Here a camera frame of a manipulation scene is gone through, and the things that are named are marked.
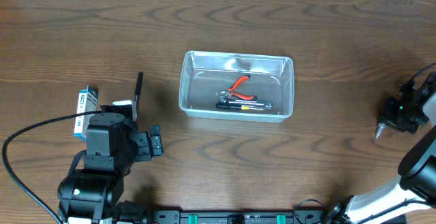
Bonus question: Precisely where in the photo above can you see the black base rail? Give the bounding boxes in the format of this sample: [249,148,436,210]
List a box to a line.
[151,199,338,224]

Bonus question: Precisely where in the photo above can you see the black yellow precision screwdriver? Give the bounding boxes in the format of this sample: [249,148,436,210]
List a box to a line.
[215,103,266,111]

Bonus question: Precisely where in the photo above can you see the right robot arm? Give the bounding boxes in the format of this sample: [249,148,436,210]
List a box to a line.
[322,72,435,223]

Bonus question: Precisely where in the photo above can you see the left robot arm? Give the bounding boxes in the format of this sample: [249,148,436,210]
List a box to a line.
[58,113,164,223]

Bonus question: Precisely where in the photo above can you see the black cable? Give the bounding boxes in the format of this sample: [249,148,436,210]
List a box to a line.
[1,111,103,224]
[405,62,436,85]

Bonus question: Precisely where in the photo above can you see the left black cable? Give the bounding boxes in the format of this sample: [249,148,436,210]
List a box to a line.
[1,111,103,224]

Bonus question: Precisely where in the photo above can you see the silver ratchet wrench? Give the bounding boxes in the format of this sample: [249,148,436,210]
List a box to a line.
[218,96,273,110]

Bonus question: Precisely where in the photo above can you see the blue white cardboard box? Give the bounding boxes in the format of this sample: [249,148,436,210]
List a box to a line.
[74,85,98,142]

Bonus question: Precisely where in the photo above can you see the clear plastic container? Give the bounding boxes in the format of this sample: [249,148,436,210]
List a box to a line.
[178,50,294,123]

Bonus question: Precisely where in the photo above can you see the right black cable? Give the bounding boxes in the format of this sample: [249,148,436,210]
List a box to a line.
[405,62,436,85]

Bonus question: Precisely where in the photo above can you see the red black cutting pliers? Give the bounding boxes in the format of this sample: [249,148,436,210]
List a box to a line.
[219,75,257,101]

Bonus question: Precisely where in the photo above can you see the stubby black yellow screwdriver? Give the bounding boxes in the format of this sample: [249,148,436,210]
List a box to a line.
[375,123,388,139]

